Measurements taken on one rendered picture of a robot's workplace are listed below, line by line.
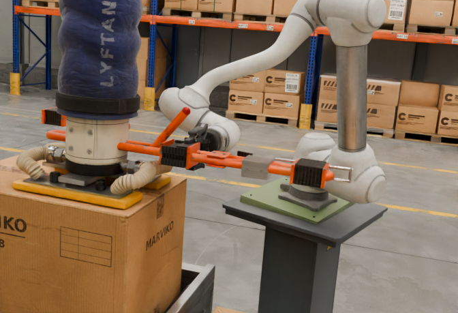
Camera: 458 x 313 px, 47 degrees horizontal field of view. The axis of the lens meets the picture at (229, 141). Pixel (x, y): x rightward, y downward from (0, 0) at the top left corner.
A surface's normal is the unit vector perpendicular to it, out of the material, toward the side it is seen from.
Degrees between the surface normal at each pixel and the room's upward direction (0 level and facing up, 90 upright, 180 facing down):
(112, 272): 90
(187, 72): 90
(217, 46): 90
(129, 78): 80
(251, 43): 90
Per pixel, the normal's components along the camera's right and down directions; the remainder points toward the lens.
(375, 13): 0.60, 0.17
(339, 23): -0.75, 0.41
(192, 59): -0.27, 0.18
